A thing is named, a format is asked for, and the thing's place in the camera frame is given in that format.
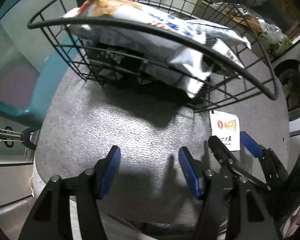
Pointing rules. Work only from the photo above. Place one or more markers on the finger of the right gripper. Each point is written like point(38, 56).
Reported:
point(227, 159)
point(273, 169)

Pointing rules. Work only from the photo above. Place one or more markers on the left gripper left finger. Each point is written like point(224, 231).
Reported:
point(50, 216)

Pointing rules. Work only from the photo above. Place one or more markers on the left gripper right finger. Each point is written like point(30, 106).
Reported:
point(226, 197)

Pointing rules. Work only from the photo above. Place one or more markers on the small white orange sachet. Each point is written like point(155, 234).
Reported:
point(227, 128)

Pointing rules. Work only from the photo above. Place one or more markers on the silver orange snack bag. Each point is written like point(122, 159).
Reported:
point(217, 37)

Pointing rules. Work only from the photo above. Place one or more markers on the washing machine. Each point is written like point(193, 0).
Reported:
point(286, 70)

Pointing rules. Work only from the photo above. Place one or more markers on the black item in basket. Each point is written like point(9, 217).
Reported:
point(140, 68)

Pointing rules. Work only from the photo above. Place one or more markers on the teal plastic chair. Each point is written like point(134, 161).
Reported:
point(30, 69)

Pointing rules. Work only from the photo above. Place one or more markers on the black wire basket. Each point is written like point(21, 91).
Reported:
point(219, 90)

